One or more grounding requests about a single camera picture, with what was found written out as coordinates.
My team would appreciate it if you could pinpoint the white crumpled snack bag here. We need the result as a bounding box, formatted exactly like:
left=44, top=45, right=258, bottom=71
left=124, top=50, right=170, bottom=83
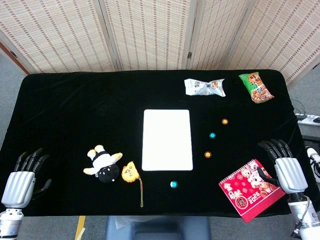
left=184, top=78, right=227, bottom=98

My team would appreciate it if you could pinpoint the yellow floor tape strip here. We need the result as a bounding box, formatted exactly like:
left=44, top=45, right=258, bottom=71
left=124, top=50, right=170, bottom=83
left=74, top=216, right=86, bottom=240

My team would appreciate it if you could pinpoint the black white striped object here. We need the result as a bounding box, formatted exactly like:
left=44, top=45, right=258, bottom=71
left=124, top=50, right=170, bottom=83
left=305, top=146, right=320, bottom=183

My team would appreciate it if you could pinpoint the woven bamboo folding screen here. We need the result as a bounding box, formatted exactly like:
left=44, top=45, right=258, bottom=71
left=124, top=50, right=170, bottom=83
left=0, top=0, right=320, bottom=88

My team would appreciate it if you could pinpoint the white rectangular board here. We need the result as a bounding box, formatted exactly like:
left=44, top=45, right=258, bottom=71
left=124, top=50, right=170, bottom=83
left=141, top=109, right=194, bottom=172

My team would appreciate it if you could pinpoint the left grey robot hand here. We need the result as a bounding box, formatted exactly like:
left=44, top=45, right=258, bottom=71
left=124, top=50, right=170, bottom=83
left=0, top=147, right=53, bottom=210

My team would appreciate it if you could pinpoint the black floor cable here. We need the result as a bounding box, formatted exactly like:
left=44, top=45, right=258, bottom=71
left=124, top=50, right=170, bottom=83
left=291, top=98, right=308, bottom=115

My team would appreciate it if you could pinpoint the black velvet tablecloth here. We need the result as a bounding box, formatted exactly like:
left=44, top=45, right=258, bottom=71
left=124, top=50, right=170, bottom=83
left=0, top=69, right=311, bottom=218

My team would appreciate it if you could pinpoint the green snack bag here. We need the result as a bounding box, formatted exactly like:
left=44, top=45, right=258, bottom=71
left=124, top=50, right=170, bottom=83
left=237, top=73, right=275, bottom=104

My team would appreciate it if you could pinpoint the black white plush toy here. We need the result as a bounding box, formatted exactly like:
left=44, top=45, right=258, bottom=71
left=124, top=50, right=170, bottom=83
left=83, top=144, right=124, bottom=184

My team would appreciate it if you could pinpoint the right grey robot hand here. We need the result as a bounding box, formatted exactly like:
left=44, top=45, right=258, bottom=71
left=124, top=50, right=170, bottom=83
left=256, top=138, right=309, bottom=195

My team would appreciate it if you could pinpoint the grey side cabinet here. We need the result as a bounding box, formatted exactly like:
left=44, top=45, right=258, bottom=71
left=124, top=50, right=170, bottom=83
left=298, top=124, right=320, bottom=138

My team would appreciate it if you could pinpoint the red spiral desk calendar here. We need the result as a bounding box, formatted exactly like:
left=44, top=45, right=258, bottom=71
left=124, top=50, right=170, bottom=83
left=218, top=159, right=286, bottom=224

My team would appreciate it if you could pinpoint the yellow tape measure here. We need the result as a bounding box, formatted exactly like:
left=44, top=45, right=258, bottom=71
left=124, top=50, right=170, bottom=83
left=121, top=160, right=145, bottom=208

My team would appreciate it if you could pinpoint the white power strip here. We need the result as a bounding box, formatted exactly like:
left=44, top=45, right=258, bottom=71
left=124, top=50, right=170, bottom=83
left=294, top=113, right=320, bottom=126

